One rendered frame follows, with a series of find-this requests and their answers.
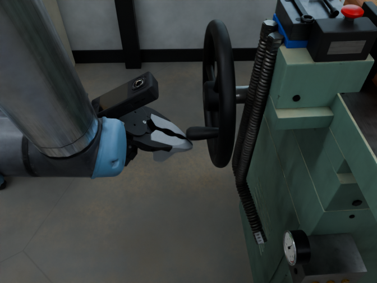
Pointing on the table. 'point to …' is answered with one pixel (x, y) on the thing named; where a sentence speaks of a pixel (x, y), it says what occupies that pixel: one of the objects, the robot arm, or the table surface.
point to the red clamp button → (352, 11)
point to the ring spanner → (303, 12)
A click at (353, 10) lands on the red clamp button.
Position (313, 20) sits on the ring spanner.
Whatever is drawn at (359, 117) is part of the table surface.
